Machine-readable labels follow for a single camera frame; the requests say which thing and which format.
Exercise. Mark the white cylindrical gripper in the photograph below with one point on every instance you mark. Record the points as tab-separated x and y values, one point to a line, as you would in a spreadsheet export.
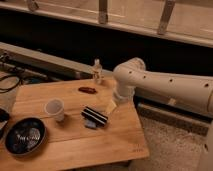
121	94

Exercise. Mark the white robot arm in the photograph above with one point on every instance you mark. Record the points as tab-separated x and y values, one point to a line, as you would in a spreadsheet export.
194	91

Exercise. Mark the black white striped block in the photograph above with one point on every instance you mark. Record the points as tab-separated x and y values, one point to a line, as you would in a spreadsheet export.
94	116

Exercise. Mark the small blue-grey block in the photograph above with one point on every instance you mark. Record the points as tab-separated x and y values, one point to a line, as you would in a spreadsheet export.
90	124

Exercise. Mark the small brown red object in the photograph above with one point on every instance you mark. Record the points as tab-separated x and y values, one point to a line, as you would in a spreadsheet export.
87	90

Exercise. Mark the small clear bottle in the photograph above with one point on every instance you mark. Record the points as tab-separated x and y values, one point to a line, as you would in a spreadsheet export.
97	71

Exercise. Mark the wooden table board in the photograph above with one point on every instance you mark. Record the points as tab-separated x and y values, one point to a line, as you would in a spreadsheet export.
68	144

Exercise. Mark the black round bowl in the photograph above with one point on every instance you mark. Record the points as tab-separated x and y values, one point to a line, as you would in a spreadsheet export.
25	136

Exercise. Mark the black object at left edge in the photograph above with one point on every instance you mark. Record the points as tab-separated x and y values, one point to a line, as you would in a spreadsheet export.
4	115

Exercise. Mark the metal rail frame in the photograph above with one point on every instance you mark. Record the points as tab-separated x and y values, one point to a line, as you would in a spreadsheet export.
47	62

